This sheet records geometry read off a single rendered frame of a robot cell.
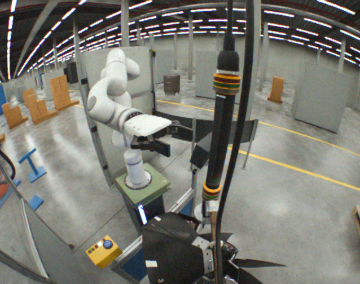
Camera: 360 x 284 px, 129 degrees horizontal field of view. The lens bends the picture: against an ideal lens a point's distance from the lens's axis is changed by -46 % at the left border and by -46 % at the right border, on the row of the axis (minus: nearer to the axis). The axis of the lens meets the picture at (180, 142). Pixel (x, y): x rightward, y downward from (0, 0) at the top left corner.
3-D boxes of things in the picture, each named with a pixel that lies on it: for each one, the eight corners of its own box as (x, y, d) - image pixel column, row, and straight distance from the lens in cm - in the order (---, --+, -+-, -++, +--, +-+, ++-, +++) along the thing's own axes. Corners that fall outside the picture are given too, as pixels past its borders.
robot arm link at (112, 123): (123, 102, 46) (143, 114, 52) (102, 96, 57) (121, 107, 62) (110, 129, 46) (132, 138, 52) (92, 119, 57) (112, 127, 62)
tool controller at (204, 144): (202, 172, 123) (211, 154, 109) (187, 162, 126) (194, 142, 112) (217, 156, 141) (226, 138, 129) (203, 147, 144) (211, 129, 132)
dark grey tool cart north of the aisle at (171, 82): (175, 96, 723) (175, 76, 705) (163, 94, 761) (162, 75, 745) (181, 93, 763) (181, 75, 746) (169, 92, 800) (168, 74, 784)
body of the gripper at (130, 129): (147, 128, 51) (174, 139, 44) (121, 141, 46) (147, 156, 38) (145, 106, 49) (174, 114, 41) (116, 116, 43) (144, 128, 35)
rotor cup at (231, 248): (227, 270, 80) (242, 248, 76) (222, 284, 67) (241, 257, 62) (200, 256, 80) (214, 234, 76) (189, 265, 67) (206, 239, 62)
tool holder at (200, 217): (220, 230, 45) (228, 210, 37) (194, 231, 44) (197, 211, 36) (216, 204, 50) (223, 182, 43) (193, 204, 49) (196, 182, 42)
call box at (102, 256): (103, 270, 97) (95, 265, 88) (93, 257, 102) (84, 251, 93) (124, 253, 96) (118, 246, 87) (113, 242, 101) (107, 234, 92)
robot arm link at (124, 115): (141, 128, 53) (148, 131, 51) (119, 139, 49) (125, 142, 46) (139, 104, 50) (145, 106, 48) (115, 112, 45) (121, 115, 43)
